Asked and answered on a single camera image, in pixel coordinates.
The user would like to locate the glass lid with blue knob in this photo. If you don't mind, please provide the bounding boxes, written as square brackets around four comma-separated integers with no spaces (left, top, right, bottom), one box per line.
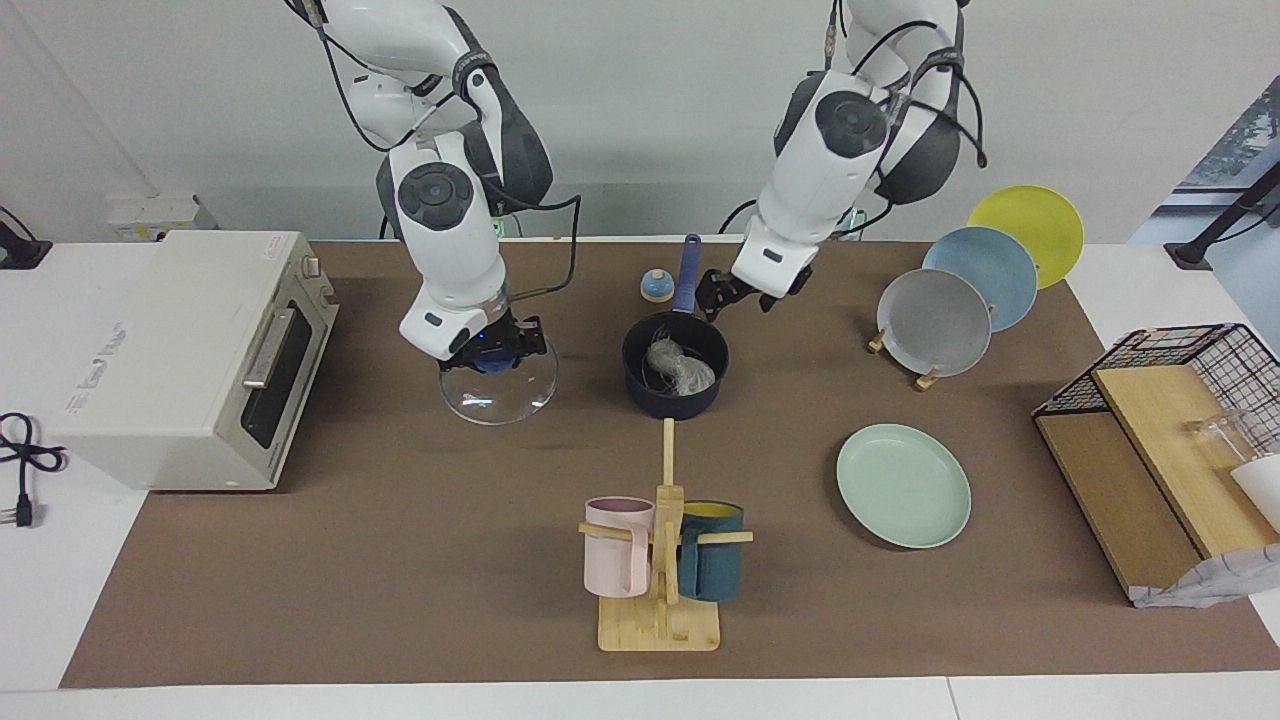
[438,340,559,427]

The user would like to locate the white vermicelli bundle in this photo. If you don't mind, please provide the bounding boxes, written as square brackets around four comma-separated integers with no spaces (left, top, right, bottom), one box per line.
[645,338,717,393]

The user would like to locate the grey plate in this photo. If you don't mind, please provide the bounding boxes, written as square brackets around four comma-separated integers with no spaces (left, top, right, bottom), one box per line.
[877,268,993,379]

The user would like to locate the wooden plate rack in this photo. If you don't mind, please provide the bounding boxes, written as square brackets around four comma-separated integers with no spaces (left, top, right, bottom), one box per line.
[867,300,999,392]

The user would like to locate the light blue plate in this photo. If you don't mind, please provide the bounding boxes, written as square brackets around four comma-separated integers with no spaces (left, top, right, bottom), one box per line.
[922,227,1039,333]

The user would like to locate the mint green plate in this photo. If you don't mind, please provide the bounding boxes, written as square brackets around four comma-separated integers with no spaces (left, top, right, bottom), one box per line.
[836,423,973,550]

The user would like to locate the yellow plate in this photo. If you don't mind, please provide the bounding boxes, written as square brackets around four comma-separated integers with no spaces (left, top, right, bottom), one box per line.
[967,185,1086,291]

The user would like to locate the dark blue saucepan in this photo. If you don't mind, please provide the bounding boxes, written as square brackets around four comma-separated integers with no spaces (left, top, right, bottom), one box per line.
[622,234,729,421]

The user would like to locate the brown table mat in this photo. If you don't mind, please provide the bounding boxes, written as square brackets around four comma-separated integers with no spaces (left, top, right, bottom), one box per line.
[60,240,1280,689]

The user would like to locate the pink mug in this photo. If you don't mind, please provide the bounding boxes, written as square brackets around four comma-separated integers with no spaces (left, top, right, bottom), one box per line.
[584,496,657,599]

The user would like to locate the teal mug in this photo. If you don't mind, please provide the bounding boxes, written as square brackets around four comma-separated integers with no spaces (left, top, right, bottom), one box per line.
[678,500,746,603]

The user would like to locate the wooden mug tree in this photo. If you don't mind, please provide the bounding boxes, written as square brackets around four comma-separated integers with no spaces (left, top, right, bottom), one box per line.
[577,418,755,653]

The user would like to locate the white toaster oven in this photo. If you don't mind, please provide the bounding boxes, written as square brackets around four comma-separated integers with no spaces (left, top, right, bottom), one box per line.
[45,230,341,493]

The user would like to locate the white power strip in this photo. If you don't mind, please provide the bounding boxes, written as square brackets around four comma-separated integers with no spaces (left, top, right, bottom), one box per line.
[107,195,216,243]

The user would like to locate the wooden shelf rack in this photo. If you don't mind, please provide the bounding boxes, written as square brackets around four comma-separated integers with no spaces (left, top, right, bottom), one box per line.
[1035,365,1280,601]

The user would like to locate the black stand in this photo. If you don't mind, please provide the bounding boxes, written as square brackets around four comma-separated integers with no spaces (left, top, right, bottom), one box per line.
[1165,160,1280,269]

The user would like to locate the black clamp base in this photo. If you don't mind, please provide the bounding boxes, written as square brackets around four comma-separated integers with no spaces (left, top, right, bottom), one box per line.
[0,205,53,271]

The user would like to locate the clear glass cup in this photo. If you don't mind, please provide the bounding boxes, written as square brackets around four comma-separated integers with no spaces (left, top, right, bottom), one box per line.
[1185,410,1263,471]

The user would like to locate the window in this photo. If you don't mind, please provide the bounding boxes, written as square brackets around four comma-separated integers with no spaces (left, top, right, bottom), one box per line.
[1180,75,1280,191]

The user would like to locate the white cup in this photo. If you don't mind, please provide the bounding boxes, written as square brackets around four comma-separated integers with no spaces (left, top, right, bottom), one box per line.
[1230,455,1280,531]

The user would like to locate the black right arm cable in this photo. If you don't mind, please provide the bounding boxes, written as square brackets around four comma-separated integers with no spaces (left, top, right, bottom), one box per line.
[285,0,583,301]

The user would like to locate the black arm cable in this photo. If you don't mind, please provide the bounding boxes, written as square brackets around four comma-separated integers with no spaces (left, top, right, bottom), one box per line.
[825,0,989,241]
[285,0,583,301]

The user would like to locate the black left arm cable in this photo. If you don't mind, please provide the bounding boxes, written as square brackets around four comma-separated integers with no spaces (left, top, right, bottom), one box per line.
[825,0,989,241]

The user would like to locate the black power cord with plug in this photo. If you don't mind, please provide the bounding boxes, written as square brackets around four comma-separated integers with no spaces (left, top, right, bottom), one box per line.
[0,412,67,529]

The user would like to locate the black wire basket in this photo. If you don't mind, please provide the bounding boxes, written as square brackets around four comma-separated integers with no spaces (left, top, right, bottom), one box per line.
[1032,323,1280,461]

